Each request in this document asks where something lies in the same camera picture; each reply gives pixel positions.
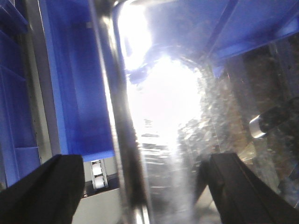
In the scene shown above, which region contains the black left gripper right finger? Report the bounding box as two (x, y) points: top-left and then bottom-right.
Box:
(195, 153), (299, 224)

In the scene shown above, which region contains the blue bin upper left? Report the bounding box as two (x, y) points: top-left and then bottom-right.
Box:
(0, 0), (40, 187)

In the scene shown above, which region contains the white roller track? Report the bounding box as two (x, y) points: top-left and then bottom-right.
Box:
(91, 160), (108, 190)

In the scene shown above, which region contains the silver metal tray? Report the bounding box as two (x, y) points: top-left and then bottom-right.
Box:
(89, 0), (299, 224)

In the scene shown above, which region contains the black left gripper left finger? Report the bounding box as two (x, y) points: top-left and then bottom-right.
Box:
(0, 154), (84, 224)

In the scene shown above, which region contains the blue bin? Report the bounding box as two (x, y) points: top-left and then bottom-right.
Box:
(39, 0), (114, 161)
(0, 0), (40, 187)

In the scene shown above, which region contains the blue bin upper centre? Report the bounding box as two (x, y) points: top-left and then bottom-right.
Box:
(39, 0), (114, 161)

